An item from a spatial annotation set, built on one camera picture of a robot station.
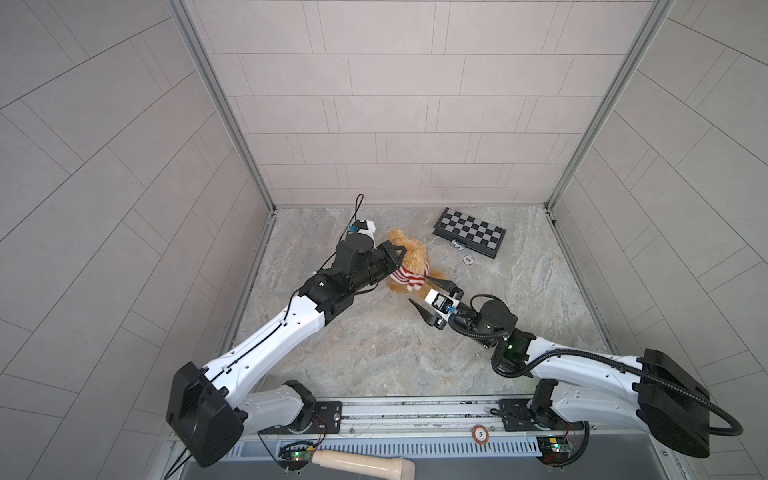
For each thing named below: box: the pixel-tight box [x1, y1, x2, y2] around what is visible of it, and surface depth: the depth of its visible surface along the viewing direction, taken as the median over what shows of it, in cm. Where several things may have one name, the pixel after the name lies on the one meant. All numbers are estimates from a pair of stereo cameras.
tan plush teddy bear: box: [386, 227, 447, 299], surface depth 72 cm
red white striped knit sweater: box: [389, 261, 430, 291], surface depth 72 cm
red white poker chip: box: [472, 424, 490, 445], surface depth 71 cm
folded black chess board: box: [432, 206, 507, 259], surface depth 107 cm
